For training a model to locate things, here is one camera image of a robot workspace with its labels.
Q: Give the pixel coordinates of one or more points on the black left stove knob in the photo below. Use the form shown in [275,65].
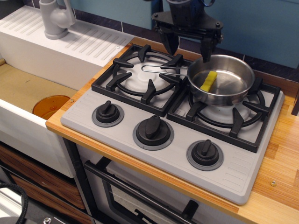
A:
[107,115]

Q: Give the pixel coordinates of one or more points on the grey toy faucet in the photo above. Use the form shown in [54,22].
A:
[56,21]

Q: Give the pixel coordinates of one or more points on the steel pan with wire handle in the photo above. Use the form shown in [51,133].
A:
[231,85]

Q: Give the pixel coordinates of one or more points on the oven door with black handle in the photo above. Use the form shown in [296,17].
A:
[135,199]

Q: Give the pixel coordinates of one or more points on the black left burner grate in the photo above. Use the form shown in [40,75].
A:
[144,78]

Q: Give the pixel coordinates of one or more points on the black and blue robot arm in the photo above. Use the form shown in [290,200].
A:
[191,8]

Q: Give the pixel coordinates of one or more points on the black stove knob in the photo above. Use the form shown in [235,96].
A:
[107,115]
[153,134]
[205,155]

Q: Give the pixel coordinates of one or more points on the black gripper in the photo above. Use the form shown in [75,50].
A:
[202,27]

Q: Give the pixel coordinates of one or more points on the white toy sink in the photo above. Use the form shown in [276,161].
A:
[33,67]

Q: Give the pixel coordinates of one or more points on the black right burner grate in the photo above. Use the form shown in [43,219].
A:
[243,125]

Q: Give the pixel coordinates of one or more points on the black burner grate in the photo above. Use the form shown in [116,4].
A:
[144,78]
[243,125]

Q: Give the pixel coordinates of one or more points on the orange plastic bowl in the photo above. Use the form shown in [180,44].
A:
[46,107]

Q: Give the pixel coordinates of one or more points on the yellow crinkle fry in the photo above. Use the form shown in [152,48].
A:
[210,79]

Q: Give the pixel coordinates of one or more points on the black middle stove knob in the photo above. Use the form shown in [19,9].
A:
[153,134]

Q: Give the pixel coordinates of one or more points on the wooden drawer fronts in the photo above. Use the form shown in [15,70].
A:
[44,185]

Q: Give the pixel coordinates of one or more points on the grey toy stove top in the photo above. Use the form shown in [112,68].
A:
[233,180]

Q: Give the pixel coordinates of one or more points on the black right stove knob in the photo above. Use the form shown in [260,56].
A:
[205,155]

